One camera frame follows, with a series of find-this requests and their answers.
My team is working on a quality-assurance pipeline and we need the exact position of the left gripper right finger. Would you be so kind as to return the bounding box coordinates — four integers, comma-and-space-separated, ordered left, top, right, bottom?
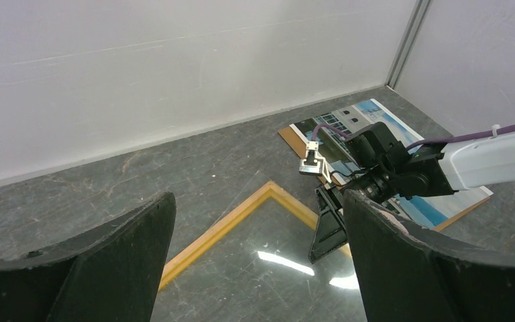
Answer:
343, 191, 515, 321

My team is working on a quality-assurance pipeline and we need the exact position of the clear acrylic sheet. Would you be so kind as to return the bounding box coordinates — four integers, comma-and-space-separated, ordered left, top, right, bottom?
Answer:
151, 172, 366, 321

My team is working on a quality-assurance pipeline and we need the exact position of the brown backing board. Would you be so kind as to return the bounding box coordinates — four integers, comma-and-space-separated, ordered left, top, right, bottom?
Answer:
278, 125, 493, 231

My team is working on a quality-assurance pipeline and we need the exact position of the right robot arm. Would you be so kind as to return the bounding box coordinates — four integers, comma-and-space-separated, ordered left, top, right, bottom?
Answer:
299, 122, 515, 263

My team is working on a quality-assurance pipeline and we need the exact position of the wooden picture frame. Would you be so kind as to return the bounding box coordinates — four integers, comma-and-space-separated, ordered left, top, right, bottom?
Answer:
158, 180, 354, 292

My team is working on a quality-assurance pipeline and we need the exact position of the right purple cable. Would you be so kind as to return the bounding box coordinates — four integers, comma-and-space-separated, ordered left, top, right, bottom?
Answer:
311, 118, 515, 152

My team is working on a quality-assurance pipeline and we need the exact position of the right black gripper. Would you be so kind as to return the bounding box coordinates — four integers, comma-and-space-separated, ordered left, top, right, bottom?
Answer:
308, 177, 364, 264

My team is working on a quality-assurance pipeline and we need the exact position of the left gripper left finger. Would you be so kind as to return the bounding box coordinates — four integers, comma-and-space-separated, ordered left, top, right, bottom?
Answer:
0, 192, 176, 321

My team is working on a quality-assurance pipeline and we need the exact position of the aluminium rail frame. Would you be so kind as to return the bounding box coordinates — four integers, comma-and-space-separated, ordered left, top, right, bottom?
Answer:
386, 0, 432, 89

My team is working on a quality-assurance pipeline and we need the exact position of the building and sky photo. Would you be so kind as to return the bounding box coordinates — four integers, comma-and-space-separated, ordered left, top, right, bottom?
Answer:
289, 98, 494, 230

